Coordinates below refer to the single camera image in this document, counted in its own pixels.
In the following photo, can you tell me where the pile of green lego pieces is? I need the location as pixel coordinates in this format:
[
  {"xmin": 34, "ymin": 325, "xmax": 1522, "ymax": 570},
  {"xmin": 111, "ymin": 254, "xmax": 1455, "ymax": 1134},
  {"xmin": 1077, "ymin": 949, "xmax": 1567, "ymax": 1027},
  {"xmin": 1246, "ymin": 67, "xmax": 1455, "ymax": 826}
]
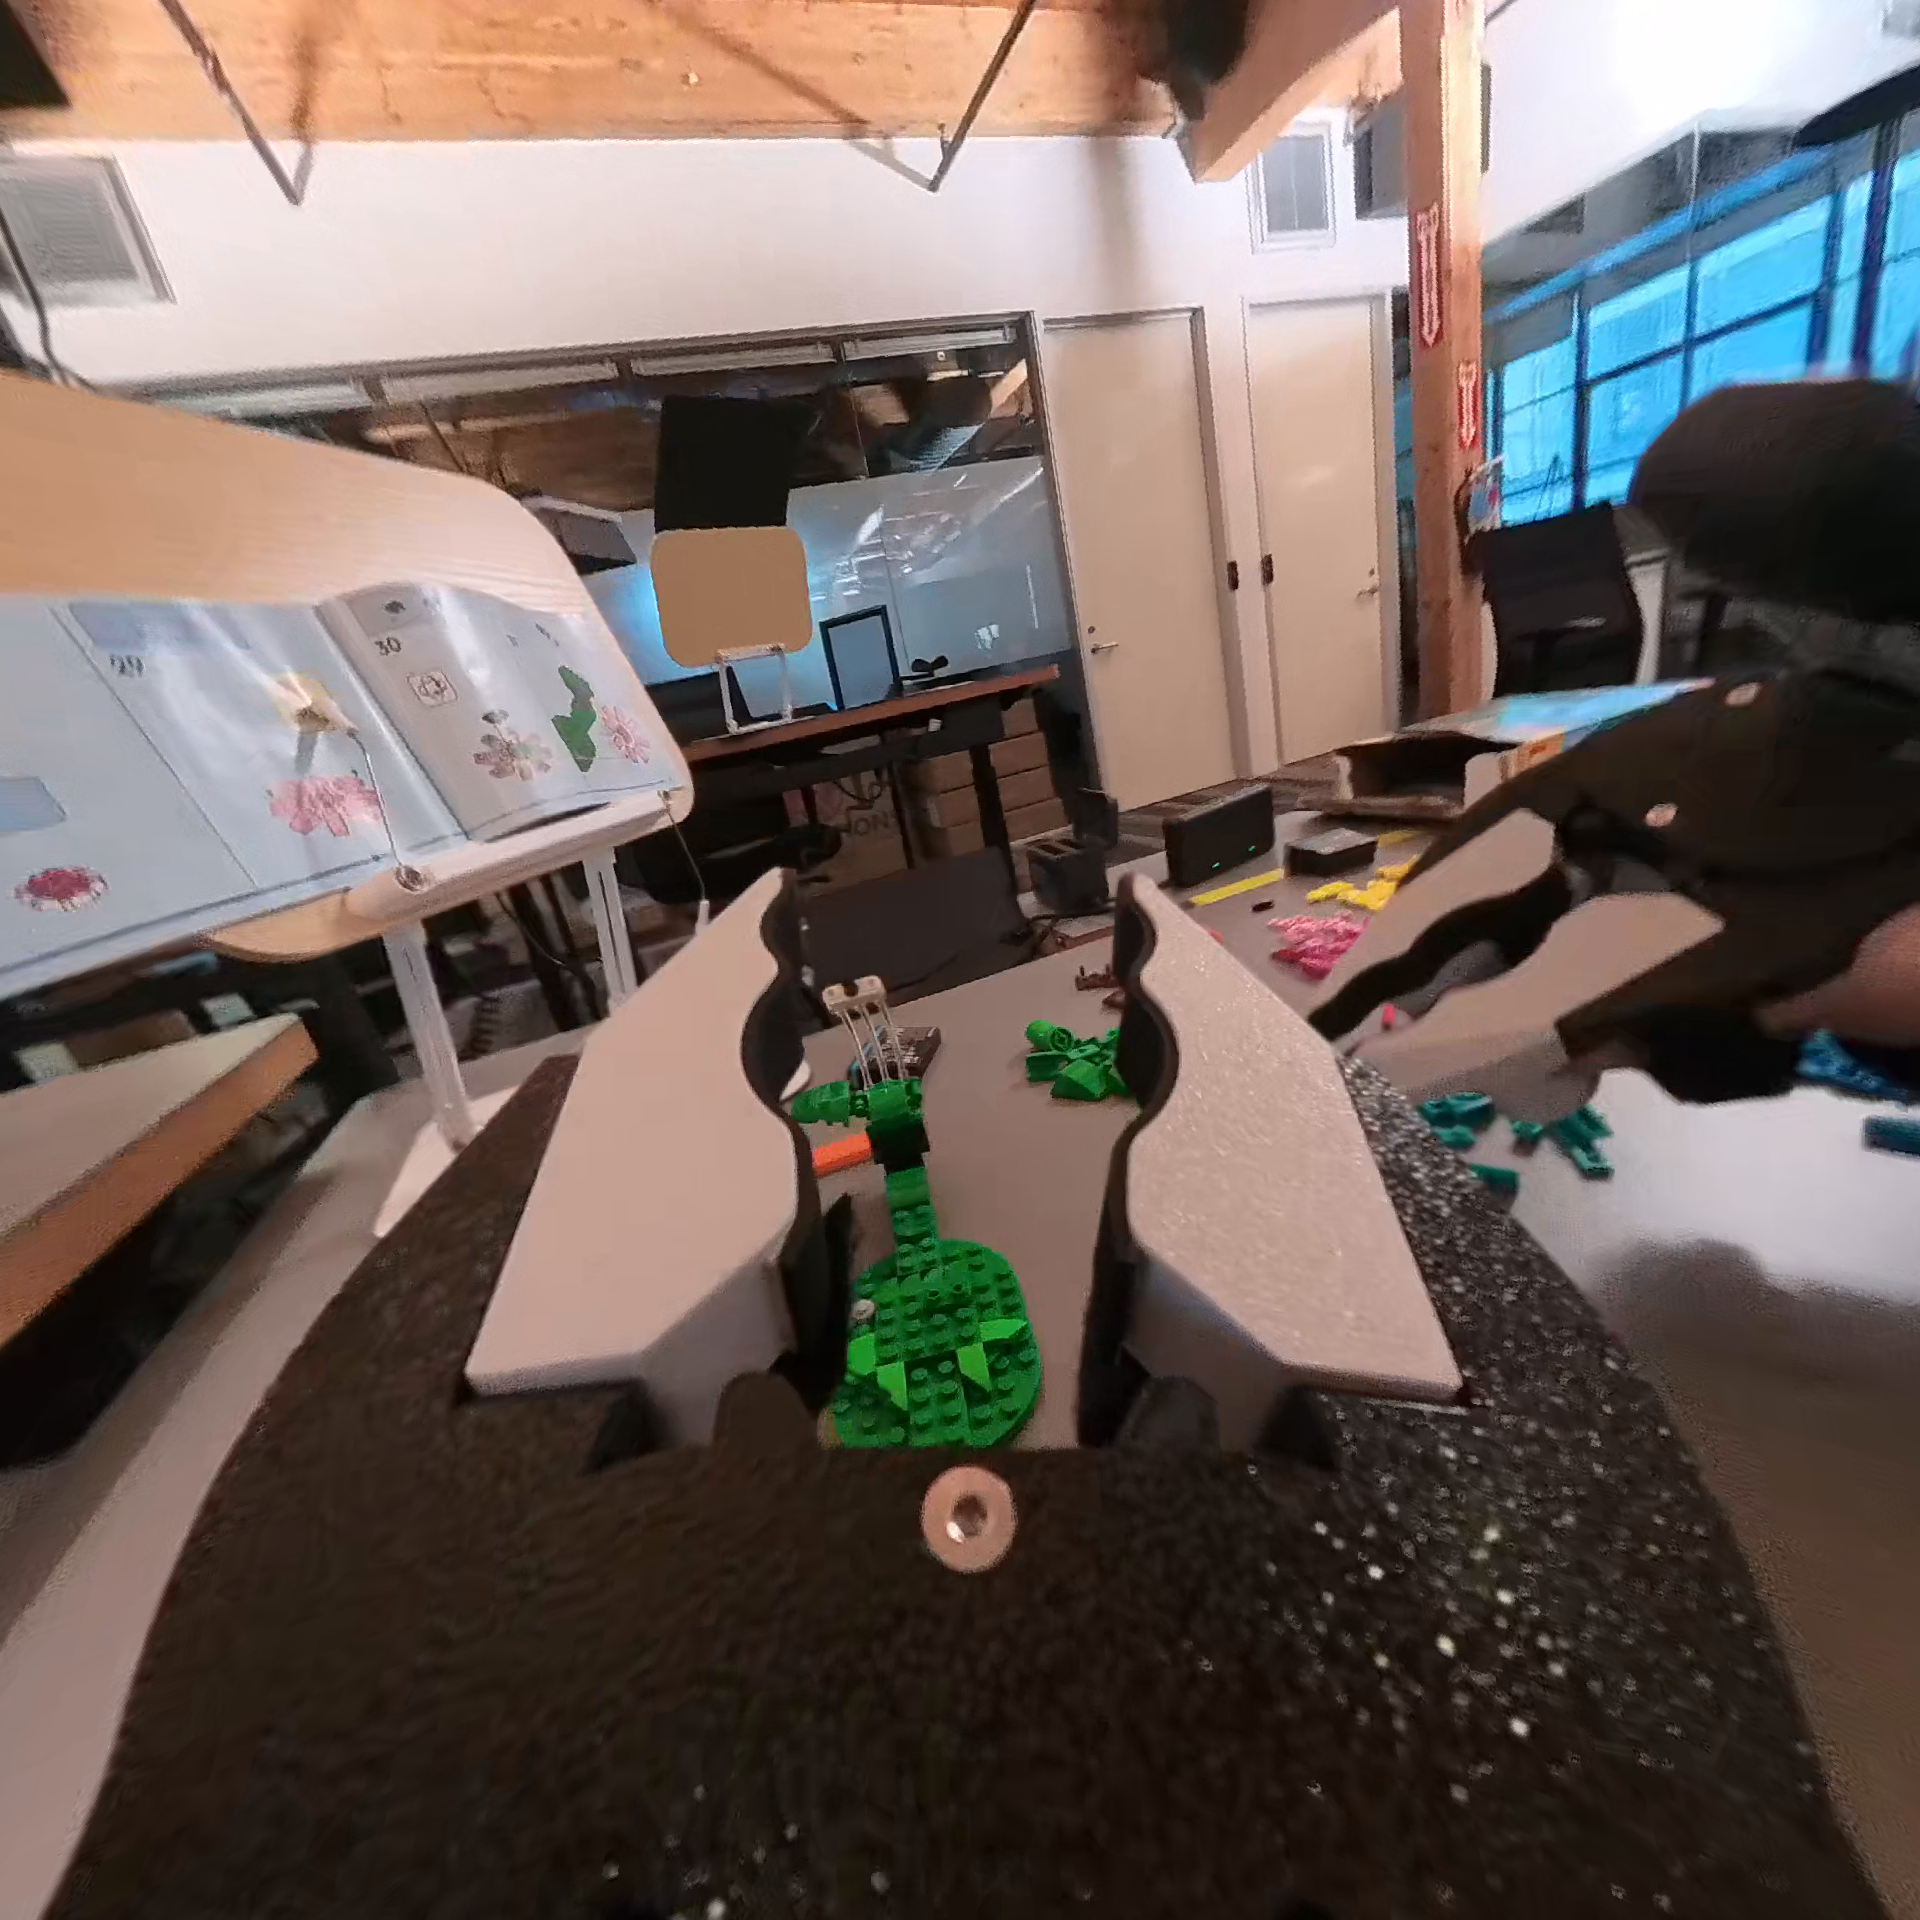
[{"xmin": 1023, "ymin": 1017, "xmax": 1130, "ymax": 1104}]

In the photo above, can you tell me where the black office chair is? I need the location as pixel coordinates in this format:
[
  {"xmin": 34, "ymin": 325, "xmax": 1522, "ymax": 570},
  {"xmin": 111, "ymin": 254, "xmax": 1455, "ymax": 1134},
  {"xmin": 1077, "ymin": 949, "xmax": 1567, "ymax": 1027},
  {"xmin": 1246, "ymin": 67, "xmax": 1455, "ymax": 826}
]
[{"xmin": 1477, "ymin": 504, "xmax": 1660, "ymax": 699}]

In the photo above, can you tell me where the green lego plant model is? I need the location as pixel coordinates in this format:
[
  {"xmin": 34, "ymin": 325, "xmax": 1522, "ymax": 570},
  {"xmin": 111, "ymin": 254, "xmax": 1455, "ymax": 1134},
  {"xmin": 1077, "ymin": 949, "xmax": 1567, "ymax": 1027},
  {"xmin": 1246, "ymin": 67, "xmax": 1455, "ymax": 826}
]
[{"xmin": 790, "ymin": 1072, "xmax": 1039, "ymax": 1450}]

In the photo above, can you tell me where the small framed monitor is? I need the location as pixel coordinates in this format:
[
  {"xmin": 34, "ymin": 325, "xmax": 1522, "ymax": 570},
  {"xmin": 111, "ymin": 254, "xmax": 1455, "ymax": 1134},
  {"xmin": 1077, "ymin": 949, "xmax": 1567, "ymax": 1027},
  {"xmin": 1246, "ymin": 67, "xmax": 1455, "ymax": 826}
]
[{"xmin": 815, "ymin": 609, "xmax": 903, "ymax": 706}]

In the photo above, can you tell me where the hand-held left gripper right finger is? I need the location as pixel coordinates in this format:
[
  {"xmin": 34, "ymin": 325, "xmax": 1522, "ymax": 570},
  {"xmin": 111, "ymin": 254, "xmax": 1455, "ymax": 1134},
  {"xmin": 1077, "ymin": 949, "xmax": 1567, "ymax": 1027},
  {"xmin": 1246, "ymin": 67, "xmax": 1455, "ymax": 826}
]
[{"xmin": 1079, "ymin": 873, "xmax": 1464, "ymax": 1450}]

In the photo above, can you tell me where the background desk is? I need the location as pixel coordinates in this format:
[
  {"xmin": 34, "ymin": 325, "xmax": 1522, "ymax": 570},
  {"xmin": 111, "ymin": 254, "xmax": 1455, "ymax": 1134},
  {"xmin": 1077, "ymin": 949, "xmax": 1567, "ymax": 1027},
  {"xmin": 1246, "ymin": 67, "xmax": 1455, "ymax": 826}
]
[{"xmin": 674, "ymin": 669, "xmax": 1058, "ymax": 903}]

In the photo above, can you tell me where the lego instruction booklet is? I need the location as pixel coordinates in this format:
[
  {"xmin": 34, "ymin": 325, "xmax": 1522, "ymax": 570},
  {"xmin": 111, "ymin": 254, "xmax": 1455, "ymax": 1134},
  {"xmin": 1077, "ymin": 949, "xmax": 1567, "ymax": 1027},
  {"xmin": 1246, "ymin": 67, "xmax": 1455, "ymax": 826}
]
[{"xmin": 0, "ymin": 583, "xmax": 677, "ymax": 993}]

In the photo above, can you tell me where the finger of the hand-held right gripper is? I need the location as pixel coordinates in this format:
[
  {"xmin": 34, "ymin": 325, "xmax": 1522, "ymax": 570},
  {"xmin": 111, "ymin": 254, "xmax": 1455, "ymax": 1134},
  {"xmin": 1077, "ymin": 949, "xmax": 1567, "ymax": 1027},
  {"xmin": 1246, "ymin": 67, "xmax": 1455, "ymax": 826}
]
[
  {"xmin": 1351, "ymin": 893, "xmax": 1728, "ymax": 1127},
  {"xmin": 1307, "ymin": 808, "xmax": 1578, "ymax": 1038}
]

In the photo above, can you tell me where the white door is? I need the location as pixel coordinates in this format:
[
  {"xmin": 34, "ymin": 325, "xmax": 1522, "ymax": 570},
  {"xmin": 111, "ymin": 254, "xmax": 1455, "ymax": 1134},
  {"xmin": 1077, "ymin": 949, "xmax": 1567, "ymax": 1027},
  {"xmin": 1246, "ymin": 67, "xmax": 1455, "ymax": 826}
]
[
  {"xmin": 1043, "ymin": 311, "xmax": 1239, "ymax": 775},
  {"xmin": 1246, "ymin": 295, "xmax": 1397, "ymax": 769}
]

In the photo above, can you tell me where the open cardboard box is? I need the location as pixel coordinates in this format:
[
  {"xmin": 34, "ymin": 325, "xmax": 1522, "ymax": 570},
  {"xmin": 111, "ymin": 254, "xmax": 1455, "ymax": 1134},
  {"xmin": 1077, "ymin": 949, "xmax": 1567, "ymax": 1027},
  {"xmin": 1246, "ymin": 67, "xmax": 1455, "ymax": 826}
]
[{"xmin": 1335, "ymin": 679, "xmax": 1719, "ymax": 826}]

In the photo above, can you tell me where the black hanging panel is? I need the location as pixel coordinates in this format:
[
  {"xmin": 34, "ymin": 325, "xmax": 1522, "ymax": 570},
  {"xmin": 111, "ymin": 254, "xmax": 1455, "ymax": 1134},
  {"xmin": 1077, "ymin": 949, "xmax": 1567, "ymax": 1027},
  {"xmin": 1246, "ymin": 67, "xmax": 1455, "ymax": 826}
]
[{"xmin": 655, "ymin": 394, "xmax": 819, "ymax": 536}]

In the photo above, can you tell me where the pile of teal lego pieces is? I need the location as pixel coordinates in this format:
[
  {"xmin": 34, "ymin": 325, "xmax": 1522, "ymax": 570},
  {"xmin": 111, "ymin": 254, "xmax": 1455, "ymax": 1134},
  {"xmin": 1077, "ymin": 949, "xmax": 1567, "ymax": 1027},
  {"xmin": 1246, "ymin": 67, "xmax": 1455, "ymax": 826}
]
[{"xmin": 1416, "ymin": 1032, "xmax": 1920, "ymax": 1198}]

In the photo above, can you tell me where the tan board stand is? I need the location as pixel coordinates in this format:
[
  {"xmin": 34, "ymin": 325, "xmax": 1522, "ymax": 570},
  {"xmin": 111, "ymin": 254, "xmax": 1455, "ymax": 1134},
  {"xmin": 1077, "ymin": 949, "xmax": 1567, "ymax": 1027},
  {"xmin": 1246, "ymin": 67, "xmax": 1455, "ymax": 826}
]
[{"xmin": 646, "ymin": 526, "xmax": 812, "ymax": 736}]

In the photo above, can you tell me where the wooden post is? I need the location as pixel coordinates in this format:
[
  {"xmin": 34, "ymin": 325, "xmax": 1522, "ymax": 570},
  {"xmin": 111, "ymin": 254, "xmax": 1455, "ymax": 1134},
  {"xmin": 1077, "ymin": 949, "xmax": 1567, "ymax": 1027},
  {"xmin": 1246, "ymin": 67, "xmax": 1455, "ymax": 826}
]
[{"xmin": 1400, "ymin": 0, "xmax": 1488, "ymax": 722}]

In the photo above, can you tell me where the wood edged side table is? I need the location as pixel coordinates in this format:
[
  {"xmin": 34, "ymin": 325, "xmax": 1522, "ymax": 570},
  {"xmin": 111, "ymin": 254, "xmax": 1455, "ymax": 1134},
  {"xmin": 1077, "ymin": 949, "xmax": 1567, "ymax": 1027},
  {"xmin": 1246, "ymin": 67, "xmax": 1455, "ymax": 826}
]
[{"xmin": 0, "ymin": 1013, "xmax": 320, "ymax": 1354}]

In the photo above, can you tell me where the person's right hand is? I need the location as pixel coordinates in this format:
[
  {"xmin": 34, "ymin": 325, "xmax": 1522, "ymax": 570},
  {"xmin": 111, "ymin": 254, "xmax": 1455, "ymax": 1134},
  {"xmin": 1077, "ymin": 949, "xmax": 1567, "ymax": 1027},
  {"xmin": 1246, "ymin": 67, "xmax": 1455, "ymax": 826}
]
[{"xmin": 1755, "ymin": 922, "xmax": 1920, "ymax": 1045}]

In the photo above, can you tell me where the black power bank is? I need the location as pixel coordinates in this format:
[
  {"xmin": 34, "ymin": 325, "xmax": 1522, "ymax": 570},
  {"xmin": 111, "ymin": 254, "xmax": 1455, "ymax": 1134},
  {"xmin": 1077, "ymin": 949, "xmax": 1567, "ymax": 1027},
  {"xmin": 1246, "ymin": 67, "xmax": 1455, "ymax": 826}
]
[{"xmin": 1162, "ymin": 809, "xmax": 1279, "ymax": 889}]

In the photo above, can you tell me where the white cable bundle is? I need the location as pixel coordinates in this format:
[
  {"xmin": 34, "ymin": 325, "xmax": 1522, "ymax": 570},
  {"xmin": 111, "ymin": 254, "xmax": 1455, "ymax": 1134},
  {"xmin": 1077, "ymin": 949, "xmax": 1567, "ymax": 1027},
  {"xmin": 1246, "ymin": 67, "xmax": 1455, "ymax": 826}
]
[{"xmin": 822, "ymin": 976, "xmax": 903, "ymax": 1088}]

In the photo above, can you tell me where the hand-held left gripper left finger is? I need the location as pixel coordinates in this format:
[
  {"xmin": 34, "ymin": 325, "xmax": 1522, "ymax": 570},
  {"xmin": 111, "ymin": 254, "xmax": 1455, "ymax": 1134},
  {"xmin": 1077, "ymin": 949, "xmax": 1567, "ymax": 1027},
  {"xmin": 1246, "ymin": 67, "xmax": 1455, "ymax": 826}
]
[{"xmin": 464, "ymin": 867, "xmax": 856, "ymax": 1450}]

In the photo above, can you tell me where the stack of cardboard boxes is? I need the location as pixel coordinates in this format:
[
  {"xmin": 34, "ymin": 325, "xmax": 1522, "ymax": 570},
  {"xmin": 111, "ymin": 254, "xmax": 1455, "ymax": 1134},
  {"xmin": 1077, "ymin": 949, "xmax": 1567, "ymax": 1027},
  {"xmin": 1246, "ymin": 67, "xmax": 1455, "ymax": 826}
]
[{"xmin": 839, "ymin": 698, "xmax": 1082, "ymax": 903}]

